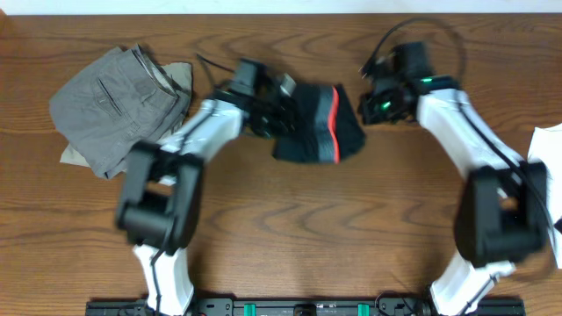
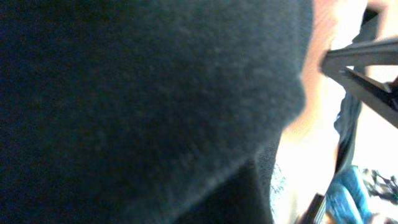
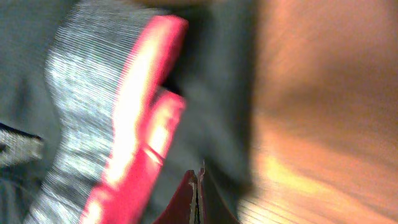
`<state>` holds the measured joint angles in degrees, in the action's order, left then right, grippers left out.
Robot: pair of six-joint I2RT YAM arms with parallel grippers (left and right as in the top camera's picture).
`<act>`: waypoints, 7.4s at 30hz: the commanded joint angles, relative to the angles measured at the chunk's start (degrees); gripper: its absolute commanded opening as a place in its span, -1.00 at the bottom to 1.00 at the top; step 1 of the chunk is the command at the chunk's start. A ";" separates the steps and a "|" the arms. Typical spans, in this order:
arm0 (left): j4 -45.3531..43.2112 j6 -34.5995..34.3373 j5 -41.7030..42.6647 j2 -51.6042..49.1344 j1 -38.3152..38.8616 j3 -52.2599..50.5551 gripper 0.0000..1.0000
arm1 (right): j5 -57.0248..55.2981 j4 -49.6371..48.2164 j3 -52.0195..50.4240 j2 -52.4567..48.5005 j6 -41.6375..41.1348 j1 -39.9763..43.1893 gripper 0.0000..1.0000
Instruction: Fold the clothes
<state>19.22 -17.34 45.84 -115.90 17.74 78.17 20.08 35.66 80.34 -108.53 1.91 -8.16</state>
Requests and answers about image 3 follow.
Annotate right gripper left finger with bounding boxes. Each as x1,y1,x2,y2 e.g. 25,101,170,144
153,170,197,224

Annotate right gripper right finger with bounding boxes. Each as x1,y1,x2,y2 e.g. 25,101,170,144
197,165,239,224

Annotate black leggings with orange waistband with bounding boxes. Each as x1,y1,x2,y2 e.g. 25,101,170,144
1,0,256,223

